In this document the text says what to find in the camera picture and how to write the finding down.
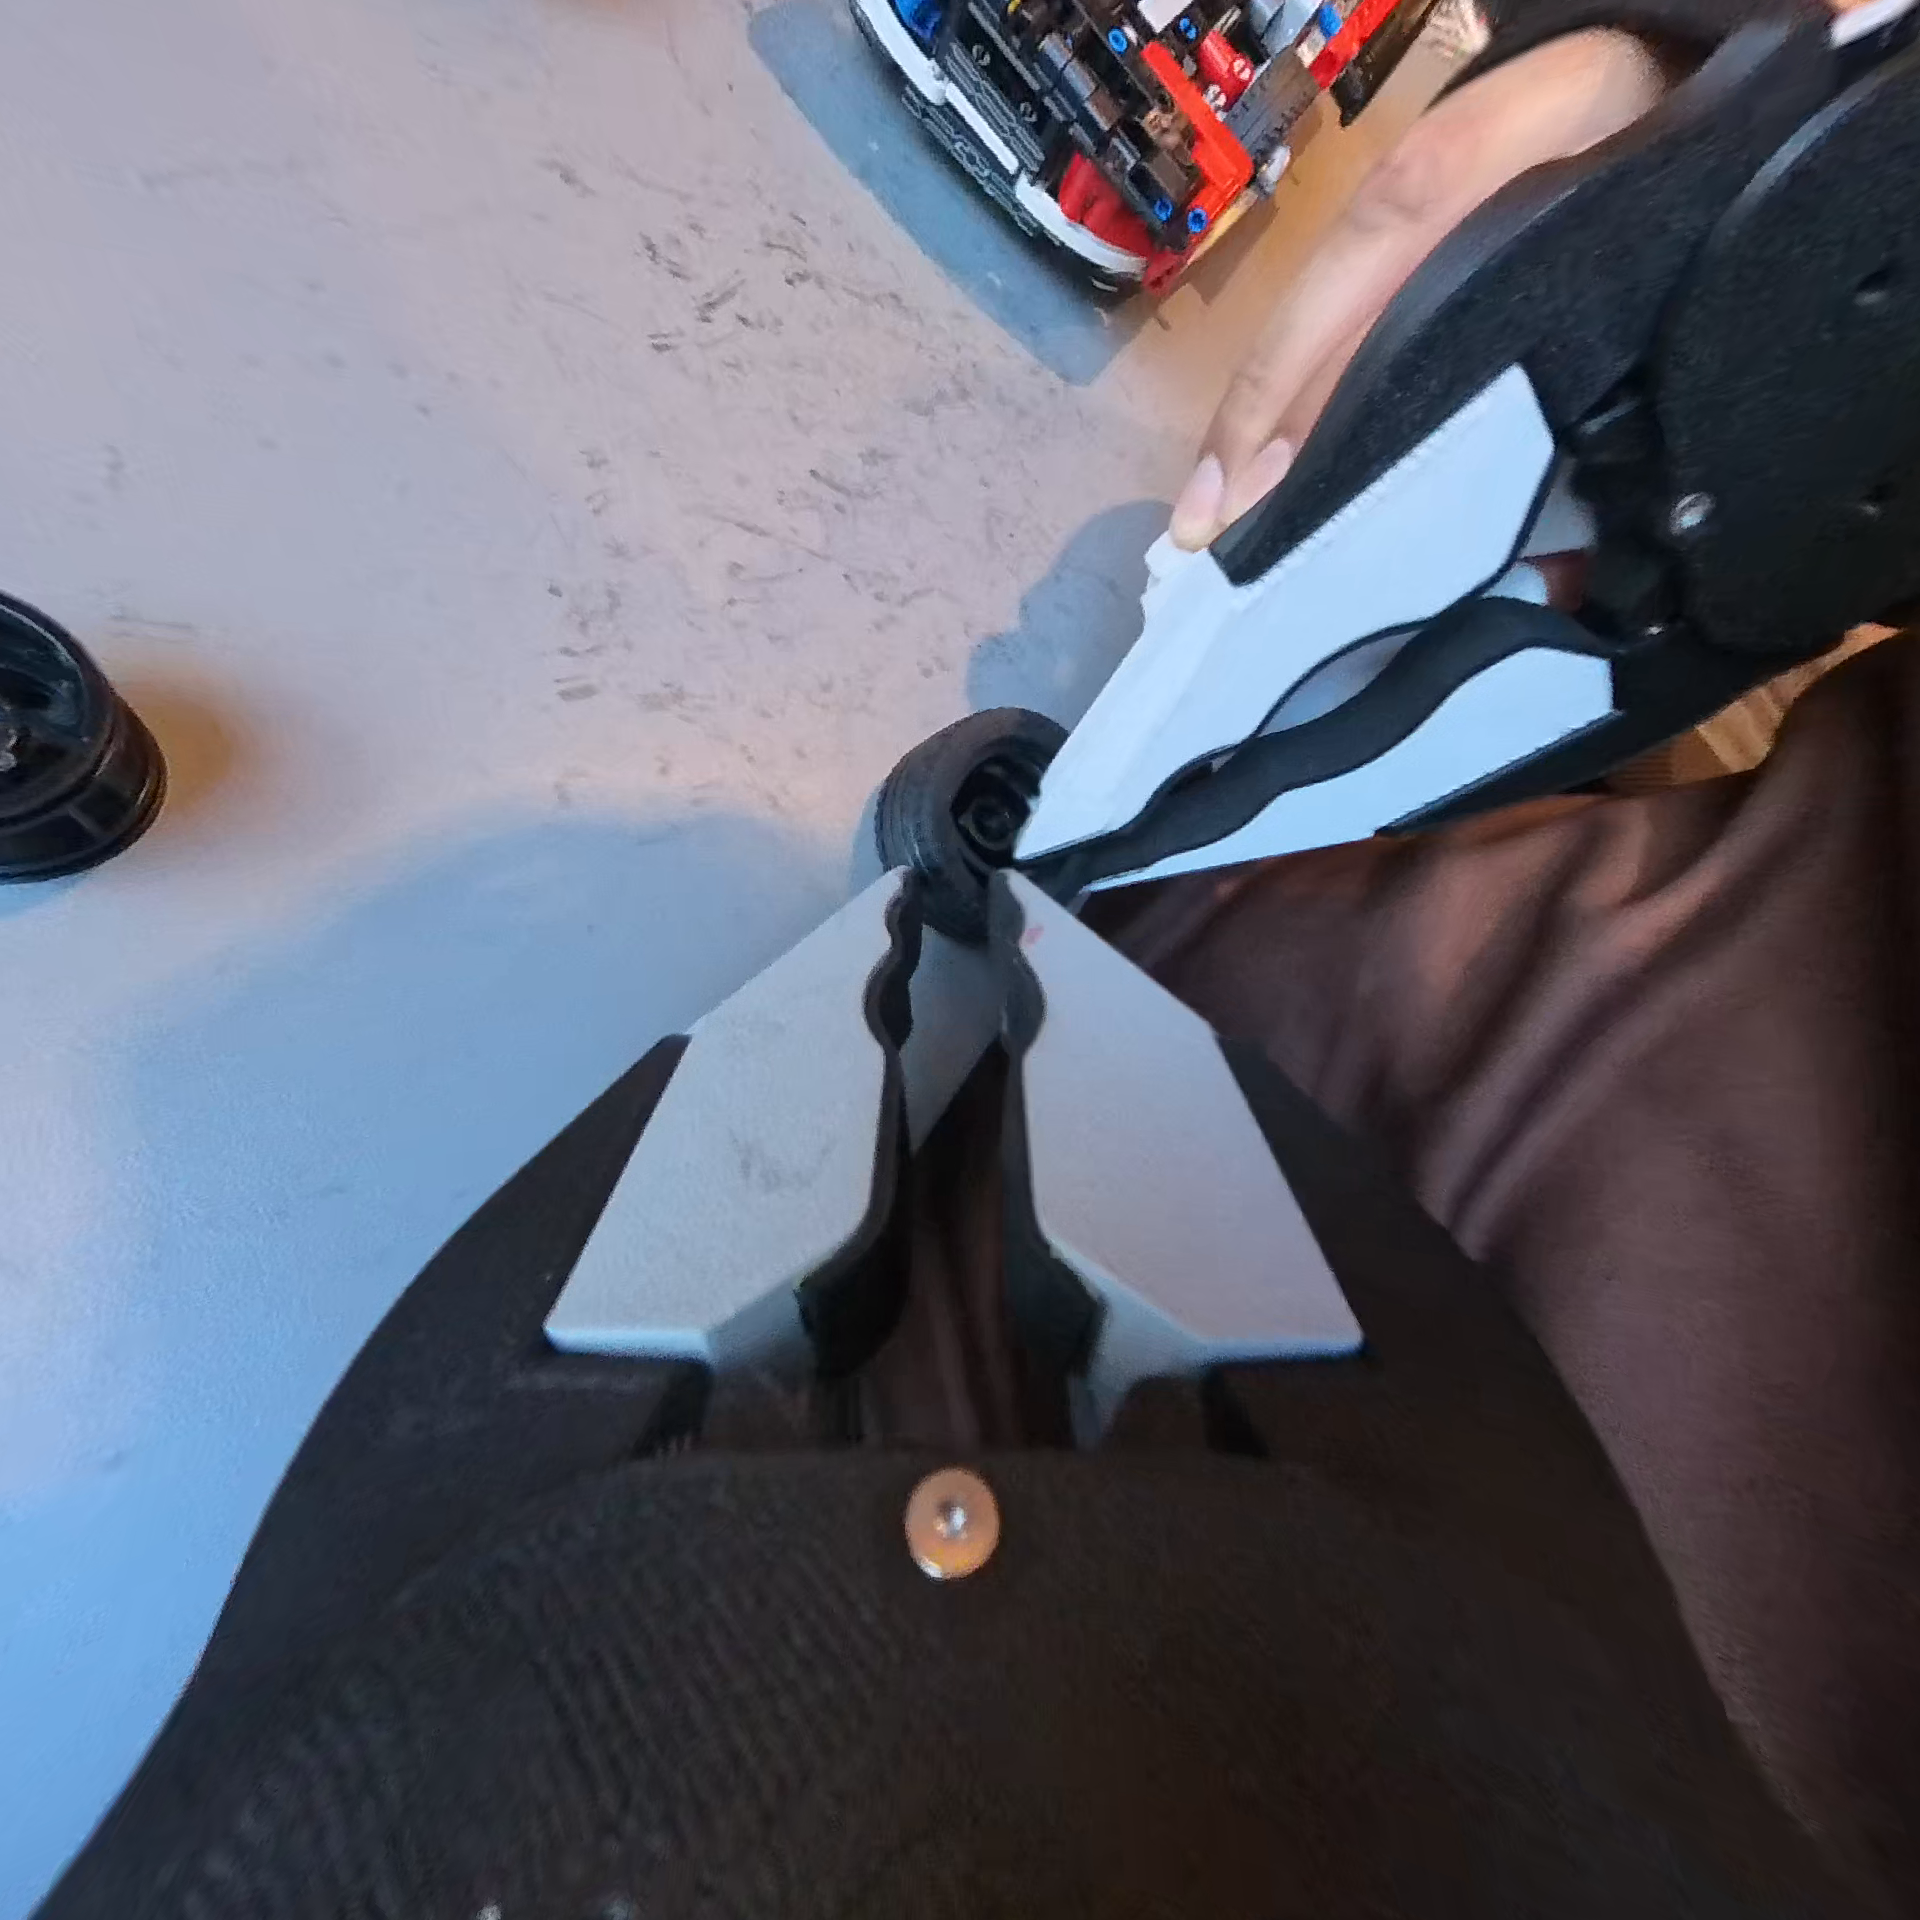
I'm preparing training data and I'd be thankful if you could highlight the glossy black toy wheel rim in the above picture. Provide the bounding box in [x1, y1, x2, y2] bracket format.
[0, 589, 169, 884]

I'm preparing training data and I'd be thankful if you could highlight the person's brown clothed body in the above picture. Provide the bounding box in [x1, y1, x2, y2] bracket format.
[1079, 630, 1920, 1920]

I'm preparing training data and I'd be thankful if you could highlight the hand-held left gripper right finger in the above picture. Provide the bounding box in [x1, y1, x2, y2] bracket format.
[989, 873, 1367, 1403]

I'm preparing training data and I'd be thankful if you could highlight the person's right hand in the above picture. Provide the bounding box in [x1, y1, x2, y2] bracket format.
[1167, 28, 1671, 553]

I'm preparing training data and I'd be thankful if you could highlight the black toy wheel with tire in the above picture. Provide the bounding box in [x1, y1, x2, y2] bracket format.
[871, 709, 1073, 943]

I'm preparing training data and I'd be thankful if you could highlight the toy brick car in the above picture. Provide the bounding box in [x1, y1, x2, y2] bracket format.
[850, 0, 1445, 297]

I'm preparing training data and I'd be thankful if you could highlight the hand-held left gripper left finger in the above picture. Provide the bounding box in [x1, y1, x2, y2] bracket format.
[544, 870, 920, 1373]

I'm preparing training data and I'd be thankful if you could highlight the grey desk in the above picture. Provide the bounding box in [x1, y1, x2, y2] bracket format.
[0, 0, 1479, 1907]

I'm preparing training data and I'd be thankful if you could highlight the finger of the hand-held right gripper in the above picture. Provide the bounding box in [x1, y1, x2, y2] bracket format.
[1046, 596, 1617, 902]
[1017, 364, 1566, 863]

